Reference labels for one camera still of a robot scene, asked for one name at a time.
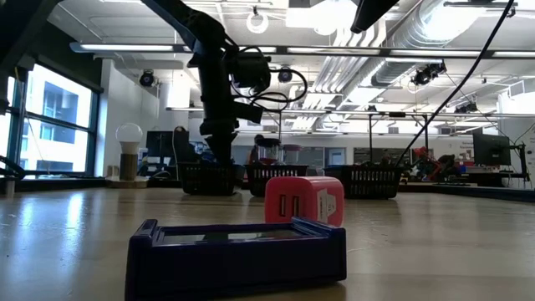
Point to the silver ventilation duct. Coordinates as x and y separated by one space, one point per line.
418 37

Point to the black-capped red-sand hourglass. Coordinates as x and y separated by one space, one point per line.
268 159

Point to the black mounted camera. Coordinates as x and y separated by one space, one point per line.
426 74
285 75
147 78

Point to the long light bar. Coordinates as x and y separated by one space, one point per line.
334 50

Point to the black computer monitor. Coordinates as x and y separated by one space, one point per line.
156 144

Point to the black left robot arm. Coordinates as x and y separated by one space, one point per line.
188 23

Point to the black monitor on stand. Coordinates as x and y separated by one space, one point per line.
491 148

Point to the large window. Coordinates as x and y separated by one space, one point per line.
62 100

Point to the person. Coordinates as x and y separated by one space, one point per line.
256 150
180 144

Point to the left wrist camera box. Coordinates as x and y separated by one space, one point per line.
251 73

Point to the red robot arm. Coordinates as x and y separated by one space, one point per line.
421 151

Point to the light bulb on wooden stand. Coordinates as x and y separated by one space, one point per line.
129 134

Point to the black metal rig frame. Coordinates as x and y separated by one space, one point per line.
397 114

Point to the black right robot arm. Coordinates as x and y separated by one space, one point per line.
370 12

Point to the black plastic basket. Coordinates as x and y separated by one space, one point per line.
192 182
363 182
255 180

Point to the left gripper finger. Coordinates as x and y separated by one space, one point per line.
219 148
233 146

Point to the blue framed display module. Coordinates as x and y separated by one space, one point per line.
234 267

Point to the pink charger with white label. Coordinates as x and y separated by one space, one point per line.
301 200

